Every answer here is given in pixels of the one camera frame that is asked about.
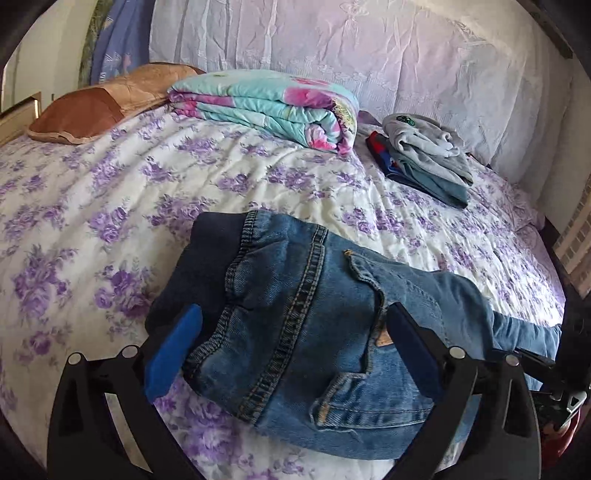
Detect grey folded garment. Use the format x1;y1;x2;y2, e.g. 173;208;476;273
382;113;475;186

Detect folded teal pink floral quilt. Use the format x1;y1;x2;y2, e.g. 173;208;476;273
167;70;361;160

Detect green patterned hanging cloth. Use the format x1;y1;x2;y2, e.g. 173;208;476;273
78;0;114;89

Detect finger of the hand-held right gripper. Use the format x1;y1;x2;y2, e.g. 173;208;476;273
510;348;562;376

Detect blue patterned hanging cloth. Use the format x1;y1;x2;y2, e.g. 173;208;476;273
90;0;156;86

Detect brown satin pillow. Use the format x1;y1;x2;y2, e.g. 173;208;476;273
27;62;206;146

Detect blue-grey folded garment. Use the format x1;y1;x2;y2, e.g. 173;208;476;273
385;157;471;209

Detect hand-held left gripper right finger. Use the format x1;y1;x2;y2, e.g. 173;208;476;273
385;302;542;480

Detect red and blue folded garment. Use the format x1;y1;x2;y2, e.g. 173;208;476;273
366;131;394;177

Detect purple floral bedspread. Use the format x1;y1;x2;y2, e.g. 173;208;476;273
0;104;567;480

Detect white slatted grille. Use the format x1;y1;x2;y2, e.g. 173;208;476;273
551;185;591;297

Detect white embossed headboard cover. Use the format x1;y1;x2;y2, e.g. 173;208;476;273
148;0;574;182

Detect blue denim pants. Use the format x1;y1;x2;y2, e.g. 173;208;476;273
144;210;565;462

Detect light wooden frame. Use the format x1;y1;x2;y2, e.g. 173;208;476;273
0;91;43;147

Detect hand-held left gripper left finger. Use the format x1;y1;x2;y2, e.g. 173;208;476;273
46;304;204;480

